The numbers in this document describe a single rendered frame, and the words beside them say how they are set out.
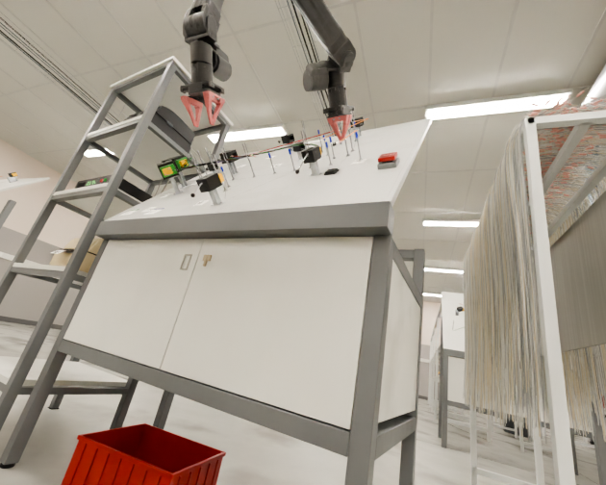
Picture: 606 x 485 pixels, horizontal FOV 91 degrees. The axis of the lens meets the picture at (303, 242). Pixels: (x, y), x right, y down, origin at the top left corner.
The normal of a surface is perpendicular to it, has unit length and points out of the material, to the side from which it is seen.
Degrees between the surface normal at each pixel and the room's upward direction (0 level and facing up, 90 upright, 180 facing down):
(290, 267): 90
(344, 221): 90
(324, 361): 90
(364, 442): 90
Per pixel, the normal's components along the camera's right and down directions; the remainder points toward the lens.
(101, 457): -0.29, -0.40
